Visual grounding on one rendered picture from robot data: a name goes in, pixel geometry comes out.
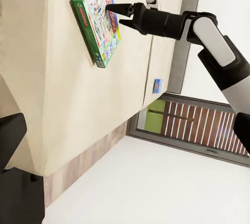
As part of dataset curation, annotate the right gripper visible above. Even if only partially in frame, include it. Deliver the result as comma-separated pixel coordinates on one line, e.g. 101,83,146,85
105,3,170,37

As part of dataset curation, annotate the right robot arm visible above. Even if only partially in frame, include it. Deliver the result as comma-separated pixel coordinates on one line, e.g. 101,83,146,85
105,0,250,115

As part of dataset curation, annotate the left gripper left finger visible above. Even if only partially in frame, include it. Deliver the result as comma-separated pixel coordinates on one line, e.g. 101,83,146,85
0,113,27,175

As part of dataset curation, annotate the board game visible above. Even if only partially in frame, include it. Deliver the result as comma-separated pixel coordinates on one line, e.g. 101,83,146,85
154,79,164,94
73,0,121,68

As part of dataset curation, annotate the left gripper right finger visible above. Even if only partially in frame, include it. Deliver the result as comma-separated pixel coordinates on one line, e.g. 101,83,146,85
233,112,250,154

